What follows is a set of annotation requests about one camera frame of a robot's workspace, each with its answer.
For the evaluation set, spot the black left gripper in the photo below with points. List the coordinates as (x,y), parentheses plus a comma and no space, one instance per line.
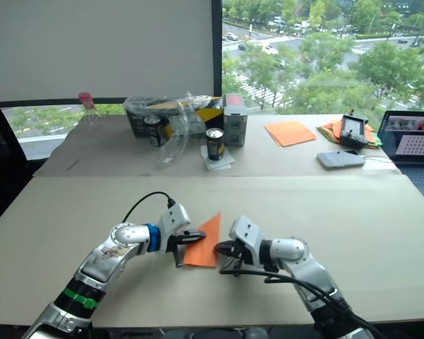
(178,240)

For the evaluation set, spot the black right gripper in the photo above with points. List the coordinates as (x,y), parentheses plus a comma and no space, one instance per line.
(239,254)

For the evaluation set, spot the orange paper sheet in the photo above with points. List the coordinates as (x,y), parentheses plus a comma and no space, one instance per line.
(206,247)

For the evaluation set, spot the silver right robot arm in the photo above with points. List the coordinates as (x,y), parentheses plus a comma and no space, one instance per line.
(297,250)

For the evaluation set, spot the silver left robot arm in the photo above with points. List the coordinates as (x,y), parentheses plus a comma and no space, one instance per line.
(102,257)

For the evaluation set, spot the pile of orange green paper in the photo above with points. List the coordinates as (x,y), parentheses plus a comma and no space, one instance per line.
(330,130)

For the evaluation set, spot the white paper napkin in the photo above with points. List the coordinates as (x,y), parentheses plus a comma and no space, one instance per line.
(217,162)

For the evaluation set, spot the black drink can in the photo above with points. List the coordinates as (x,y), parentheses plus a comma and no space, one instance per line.
(154,131)
(215,144)

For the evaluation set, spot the clear crumpled plastic bag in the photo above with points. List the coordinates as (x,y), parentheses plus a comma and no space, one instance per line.
(176,139)

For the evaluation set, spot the grey rectangular box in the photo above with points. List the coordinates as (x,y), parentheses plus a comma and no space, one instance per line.
(235,120)

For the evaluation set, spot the yellow and black box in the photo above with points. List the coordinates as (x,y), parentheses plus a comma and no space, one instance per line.
(210,112)

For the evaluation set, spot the black bin with plastic liner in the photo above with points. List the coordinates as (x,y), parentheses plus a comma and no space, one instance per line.
(141,118)

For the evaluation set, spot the silver power bank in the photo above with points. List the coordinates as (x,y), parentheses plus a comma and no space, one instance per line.
(340,160)

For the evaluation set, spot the clear bottle with pink cap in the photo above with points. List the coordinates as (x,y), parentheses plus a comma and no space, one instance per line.
(89,111)

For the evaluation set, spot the black handheld remote controller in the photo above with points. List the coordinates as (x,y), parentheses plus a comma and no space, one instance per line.
(353,130)

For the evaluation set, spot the black office chair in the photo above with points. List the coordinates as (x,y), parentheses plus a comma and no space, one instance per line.
(1,159)

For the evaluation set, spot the white roller blind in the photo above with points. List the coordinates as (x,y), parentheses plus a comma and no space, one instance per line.
(99,46)

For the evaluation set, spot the open laptop computer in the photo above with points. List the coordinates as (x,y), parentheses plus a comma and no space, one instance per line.
(415,148)

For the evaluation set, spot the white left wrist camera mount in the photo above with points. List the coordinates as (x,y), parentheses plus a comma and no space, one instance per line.
(173,224)

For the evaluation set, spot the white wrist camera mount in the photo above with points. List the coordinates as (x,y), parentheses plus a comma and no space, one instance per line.
(245,231)
(173,224)

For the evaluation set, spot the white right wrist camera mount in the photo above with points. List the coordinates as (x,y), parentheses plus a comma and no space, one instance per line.
(245,231)

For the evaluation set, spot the black window frame post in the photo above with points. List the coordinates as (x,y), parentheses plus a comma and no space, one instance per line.
(217,46)

